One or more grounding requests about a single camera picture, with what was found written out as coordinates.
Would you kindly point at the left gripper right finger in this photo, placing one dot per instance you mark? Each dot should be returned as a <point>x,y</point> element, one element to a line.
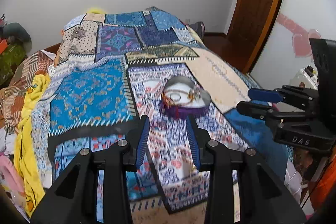
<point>198,139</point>

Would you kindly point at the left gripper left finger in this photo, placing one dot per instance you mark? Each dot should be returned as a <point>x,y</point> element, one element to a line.
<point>137,145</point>

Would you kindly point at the brown leaf pattern fabric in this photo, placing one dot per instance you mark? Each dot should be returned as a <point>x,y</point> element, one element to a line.
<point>12,97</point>

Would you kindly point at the dark bag on floor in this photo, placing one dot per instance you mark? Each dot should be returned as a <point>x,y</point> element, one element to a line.
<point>199,28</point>

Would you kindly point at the gold jewelry pieces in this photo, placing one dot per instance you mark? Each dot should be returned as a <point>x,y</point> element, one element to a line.
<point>193,95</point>

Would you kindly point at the yellow blanket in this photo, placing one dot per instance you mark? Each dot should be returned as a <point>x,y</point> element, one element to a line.
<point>24,157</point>

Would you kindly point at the grey plush toy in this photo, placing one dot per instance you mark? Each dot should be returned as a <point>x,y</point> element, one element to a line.
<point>15,33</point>

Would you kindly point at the green patterned cloth bundle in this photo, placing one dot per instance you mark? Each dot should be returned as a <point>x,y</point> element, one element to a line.
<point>11,58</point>

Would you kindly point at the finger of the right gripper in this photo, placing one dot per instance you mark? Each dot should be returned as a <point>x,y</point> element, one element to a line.
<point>270,115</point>
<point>265,95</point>

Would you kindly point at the patchwork patterned bedspread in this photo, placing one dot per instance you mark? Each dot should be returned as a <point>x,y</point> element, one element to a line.
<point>112,69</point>

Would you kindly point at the purple heart jewelry box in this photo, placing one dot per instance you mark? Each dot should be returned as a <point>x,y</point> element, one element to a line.
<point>173,99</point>

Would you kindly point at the wooden door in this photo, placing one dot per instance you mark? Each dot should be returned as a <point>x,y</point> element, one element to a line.
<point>249,28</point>

